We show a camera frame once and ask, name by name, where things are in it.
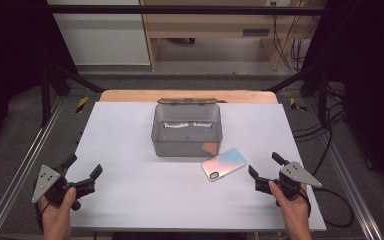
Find aluminium rail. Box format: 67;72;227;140
304;98;384;240
0;96;66;240

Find black curtain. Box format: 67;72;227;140
301;0;384;194
0;0;80;158

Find wooden desk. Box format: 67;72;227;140
139;0;326;72

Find black metal stand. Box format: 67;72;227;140
265;65;330;129
40;62;105;128

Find yellow black tape marker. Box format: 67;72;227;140
289;97;309;113
75;96;90;115

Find white cabinet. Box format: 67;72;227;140
46;0;152;67

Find person's left hand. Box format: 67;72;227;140
39;186;78;240

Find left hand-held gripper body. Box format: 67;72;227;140
31;164;96;212

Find iridescent phone case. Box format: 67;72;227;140
200;147;248;182

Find black metal crossbar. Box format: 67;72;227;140
45;4;329;16

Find black floor cables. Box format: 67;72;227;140
292;83;348;178

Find white board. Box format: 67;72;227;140
64;101;328;233

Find clear grey storage box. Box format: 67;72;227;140
150;97;224;159

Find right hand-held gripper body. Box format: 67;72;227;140
255;161;323;202

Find person's right hand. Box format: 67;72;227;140
268;180;313;240

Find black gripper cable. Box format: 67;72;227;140
312;187;355;230

